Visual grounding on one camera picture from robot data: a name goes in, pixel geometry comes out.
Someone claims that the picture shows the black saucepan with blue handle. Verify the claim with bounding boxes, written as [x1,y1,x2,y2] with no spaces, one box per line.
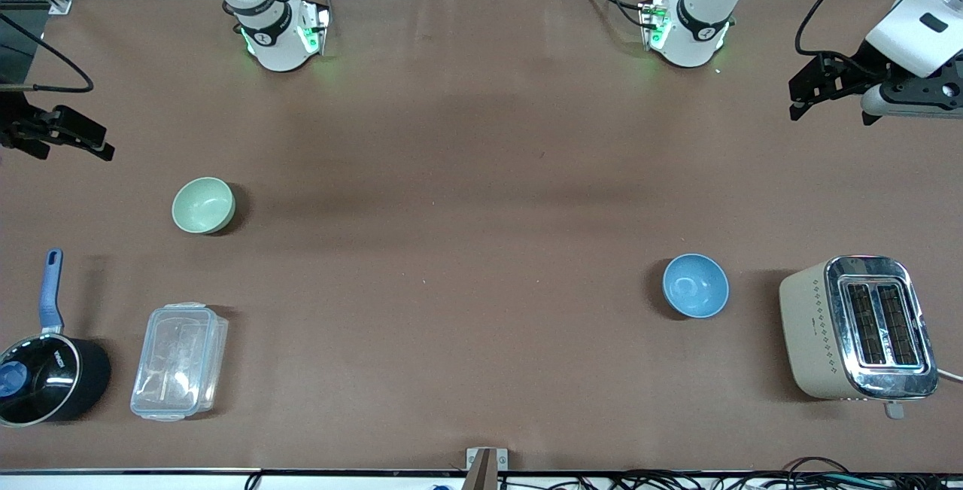
[0,248,112,428]

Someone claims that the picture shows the light green bowl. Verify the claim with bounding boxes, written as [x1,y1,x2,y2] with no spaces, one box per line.
[172,177,236,236]

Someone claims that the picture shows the black left arm base cable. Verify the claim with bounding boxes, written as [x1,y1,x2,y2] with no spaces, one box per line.
[577,0,649,29]

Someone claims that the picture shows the beige and chrome toaster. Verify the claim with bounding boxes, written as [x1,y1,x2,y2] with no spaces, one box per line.
[779,254,940,421]

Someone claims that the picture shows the glass lid with blue knob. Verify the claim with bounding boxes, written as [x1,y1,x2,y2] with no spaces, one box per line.
[0,335,81,426]

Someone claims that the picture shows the tangled black floor cables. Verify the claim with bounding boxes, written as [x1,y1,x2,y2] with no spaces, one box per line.
[497,456,963,490]

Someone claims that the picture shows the brown wooden post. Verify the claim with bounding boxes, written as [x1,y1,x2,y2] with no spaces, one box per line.
[462,449,498,490]

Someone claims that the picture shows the clear plastic lidded container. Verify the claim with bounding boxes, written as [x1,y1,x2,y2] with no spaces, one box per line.
[130,302,229,422]

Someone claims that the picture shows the brown table cloth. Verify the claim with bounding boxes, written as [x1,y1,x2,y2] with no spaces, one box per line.
[0,0,963,473]

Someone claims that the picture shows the blue bowl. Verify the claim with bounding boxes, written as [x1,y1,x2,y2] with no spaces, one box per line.
[662,253,730,319]

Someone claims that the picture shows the metal table edge bracket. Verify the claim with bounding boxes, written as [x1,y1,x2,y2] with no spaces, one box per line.
[466,447,509,473]

